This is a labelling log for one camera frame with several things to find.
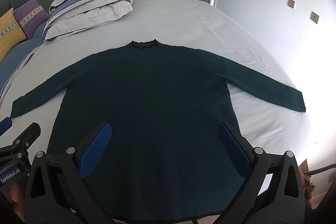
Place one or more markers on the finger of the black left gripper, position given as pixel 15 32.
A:
pixel 26 139

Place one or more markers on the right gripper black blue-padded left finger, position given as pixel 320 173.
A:
pixel 91 149

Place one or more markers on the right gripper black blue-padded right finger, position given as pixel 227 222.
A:
pixel 237 148

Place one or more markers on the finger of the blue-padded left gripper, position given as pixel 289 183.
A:
pixel 5 124

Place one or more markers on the dark green knit sweater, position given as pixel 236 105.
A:
pixel 165 160

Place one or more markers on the person's left hand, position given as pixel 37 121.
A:
pixel 17 200

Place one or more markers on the blue pillow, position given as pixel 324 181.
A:
pixel 18 56

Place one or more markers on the yellow patterned cushion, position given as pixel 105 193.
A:
pixel 11 33

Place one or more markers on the purple patterned cushion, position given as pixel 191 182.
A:
pixel 30 16

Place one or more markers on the folded striped duvet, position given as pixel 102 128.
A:
pixel 68 17

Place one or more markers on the brass wall socket lower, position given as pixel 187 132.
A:
pixel 314 17

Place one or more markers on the brass wall socket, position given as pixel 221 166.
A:
pixel 314 17
pixel 291 4

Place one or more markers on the brass wall socket upper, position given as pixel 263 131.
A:
pixel 291 4

